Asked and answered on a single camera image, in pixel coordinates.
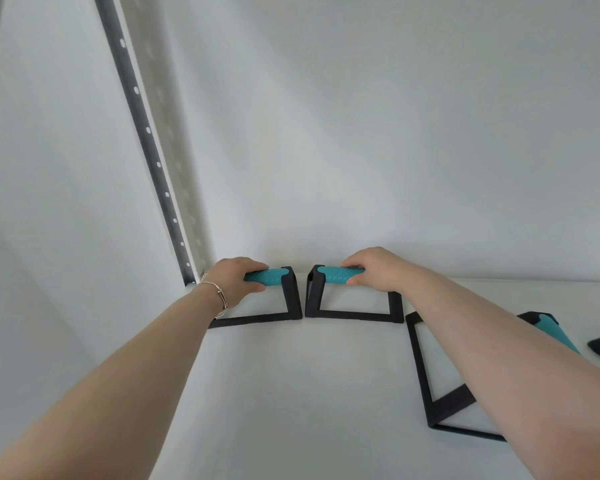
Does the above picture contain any person's right hand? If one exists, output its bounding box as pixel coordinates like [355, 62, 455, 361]
[341, 247, 422, 295]

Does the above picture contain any person's left forearm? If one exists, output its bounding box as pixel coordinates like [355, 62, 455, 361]
[0, 282, 226, 480]

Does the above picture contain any grey perforated shelf rail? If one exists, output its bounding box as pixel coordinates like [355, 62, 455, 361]
[93, 0, 199, 287]

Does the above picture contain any thin metal bracelet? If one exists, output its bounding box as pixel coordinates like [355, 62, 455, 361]
[197, 281, 228, 319]

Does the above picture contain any person's right forearm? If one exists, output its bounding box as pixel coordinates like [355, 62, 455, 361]
[404, 271, 600, 480]

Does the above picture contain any person's left hand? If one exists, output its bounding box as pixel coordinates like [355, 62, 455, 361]
[202, 257, 270, 311]

